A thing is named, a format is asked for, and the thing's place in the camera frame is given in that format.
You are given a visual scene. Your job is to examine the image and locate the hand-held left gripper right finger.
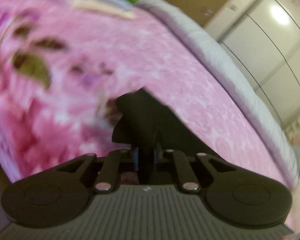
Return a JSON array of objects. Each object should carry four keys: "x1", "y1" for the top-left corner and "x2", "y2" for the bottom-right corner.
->
[{"x1": 152, "y1": 142, "x2": 231, "y2": 193}]

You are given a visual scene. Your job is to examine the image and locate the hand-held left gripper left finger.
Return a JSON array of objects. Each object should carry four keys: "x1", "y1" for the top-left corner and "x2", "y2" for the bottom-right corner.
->
[{"x1": 56, "y1": 147, "x2": 141, "y2": 194}]

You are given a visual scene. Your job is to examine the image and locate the black garment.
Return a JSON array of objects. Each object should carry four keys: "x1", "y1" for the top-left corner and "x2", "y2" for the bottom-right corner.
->
[{"x1": 111, "y1": 86, "x2": 216, "y2": 183}]

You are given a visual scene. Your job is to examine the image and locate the pink floral blanket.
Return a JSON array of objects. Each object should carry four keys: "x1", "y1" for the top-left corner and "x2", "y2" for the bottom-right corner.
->
[{"x1": 0, "y1": 0, "x2": 290, "y2": 188}]

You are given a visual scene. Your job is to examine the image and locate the beige folded cloth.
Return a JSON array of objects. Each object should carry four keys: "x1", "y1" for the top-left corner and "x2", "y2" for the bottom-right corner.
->
[{"x1": 72, "y1": 0, "x2": 138, "y2": 20}]

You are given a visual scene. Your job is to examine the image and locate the white wardrobe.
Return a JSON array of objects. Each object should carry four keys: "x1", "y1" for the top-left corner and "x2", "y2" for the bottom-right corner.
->
[{"x1": 204, "y1": 0, "x2": 300, "y2": 130}]

